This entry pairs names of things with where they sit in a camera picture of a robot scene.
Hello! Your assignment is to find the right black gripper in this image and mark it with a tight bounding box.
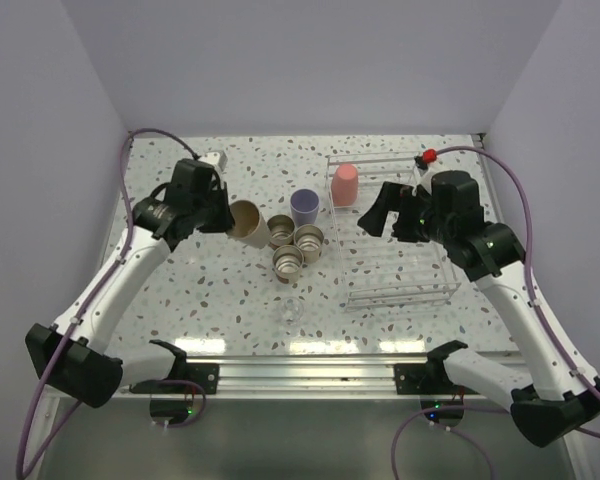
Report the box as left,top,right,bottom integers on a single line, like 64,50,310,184
358,181,454,245

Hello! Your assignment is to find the red plastic cup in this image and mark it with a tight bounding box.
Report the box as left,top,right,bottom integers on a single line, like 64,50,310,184
331,163,359,207

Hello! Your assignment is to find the white wire dish rack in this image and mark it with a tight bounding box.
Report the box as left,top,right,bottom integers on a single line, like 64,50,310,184
326,151,461,311

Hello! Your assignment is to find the beige plastic cup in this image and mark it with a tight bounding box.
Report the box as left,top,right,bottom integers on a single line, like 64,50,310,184
227,200,270,249

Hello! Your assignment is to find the metal cup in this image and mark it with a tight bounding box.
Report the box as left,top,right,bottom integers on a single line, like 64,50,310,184
294,224,324,264
272,245,304,283
267,214,296,249

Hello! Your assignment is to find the metal cup front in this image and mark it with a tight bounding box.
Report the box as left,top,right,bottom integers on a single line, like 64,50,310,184
272,245,304,283

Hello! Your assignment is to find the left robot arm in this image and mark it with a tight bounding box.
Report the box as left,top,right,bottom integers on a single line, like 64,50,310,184
25,151,234,408

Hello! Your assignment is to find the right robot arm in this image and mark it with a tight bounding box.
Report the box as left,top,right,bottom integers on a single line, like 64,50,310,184
358,170,600,447

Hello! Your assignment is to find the purple plastic cup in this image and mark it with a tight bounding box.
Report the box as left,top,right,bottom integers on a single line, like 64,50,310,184
290,189,320,227

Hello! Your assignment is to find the clear glass cup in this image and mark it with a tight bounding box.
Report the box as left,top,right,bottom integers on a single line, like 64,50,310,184
278,297,305,329

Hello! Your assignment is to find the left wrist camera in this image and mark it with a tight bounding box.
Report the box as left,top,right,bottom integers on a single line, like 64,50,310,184
199,150,228,173

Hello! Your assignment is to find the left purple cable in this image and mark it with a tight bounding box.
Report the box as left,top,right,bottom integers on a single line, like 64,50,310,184
15,128,201,480

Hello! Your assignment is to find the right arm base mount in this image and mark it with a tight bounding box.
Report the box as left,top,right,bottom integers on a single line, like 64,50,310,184
393,363,466,427

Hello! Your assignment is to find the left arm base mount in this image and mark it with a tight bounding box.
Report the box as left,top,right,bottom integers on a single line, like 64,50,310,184
129,363,220,430

